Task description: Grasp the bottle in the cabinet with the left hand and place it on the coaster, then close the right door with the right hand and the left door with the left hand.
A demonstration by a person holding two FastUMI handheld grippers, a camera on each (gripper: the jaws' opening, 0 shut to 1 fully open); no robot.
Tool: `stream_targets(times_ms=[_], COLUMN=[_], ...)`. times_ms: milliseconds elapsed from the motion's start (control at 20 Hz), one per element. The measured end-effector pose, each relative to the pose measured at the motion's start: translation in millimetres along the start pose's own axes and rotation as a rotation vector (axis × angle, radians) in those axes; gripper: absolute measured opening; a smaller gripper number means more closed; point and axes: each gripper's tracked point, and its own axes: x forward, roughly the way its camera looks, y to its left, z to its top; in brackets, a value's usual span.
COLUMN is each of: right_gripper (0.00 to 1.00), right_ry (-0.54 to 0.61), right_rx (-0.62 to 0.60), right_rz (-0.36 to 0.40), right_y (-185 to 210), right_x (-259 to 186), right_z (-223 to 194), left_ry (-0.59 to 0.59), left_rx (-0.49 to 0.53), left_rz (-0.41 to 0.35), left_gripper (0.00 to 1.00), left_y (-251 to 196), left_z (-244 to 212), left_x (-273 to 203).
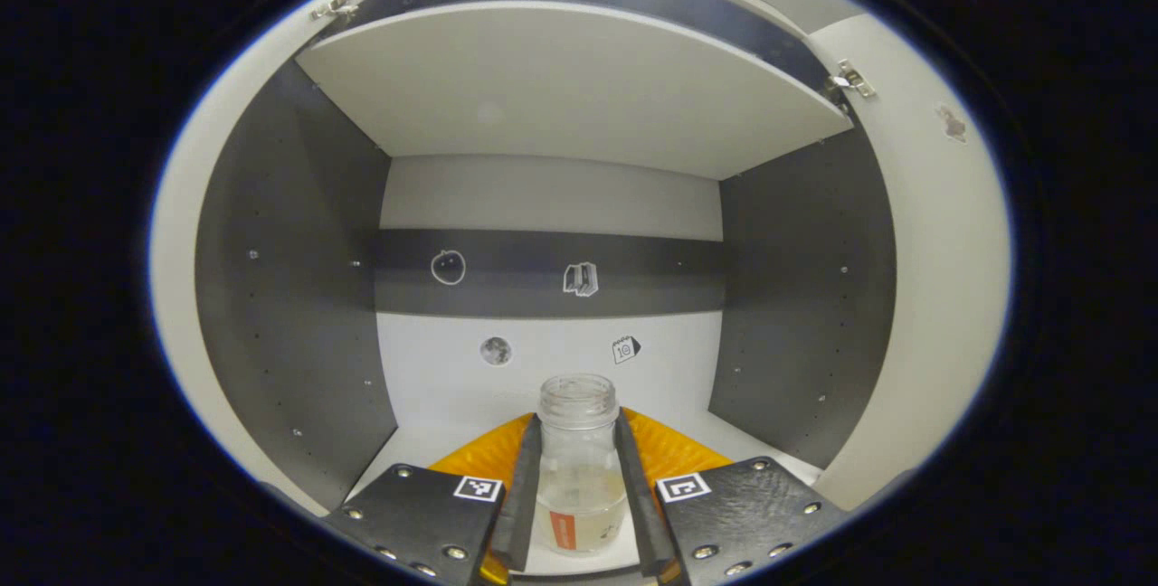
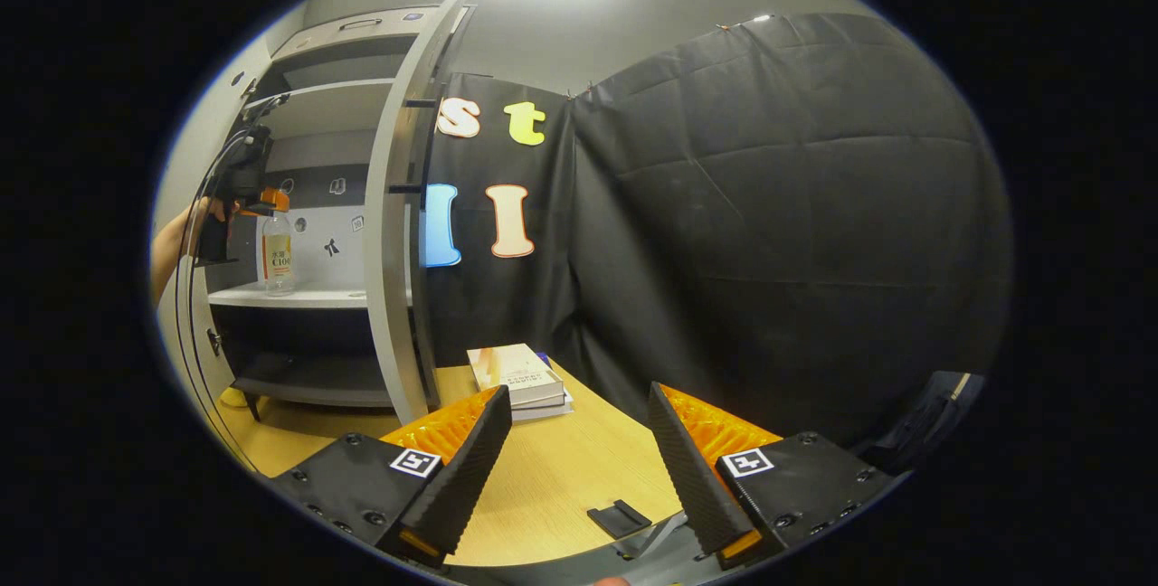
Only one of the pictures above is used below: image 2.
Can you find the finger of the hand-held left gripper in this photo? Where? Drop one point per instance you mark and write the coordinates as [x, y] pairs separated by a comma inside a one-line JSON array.
[[271, 201]]

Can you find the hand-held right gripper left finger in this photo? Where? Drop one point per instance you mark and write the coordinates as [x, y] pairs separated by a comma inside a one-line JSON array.
[[466, 468]]

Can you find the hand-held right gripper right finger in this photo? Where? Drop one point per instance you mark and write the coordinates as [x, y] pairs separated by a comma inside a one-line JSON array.
[[692, 477]]

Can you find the clear plastic bottle orange label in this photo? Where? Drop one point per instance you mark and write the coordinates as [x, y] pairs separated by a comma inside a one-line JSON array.
[[278, 256]]

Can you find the grey white cabinet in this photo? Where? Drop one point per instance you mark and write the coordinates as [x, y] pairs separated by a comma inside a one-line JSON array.
[[308, 98]]

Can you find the small black flat object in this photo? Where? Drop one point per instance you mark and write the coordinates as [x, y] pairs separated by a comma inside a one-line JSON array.
[[620, 518]]

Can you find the white book blue corner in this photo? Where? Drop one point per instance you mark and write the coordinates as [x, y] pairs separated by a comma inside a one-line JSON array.
[[552, 410]]

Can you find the pale yellow round cushion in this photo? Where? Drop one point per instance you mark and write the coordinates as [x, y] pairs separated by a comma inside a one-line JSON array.
[[232, 399]]

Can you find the dark blue garment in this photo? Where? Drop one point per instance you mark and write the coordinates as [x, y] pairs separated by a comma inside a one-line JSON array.
[[923, 414]]

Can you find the black backdrop cloth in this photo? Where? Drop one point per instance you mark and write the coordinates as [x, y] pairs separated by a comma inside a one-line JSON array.
[[769, 206]]

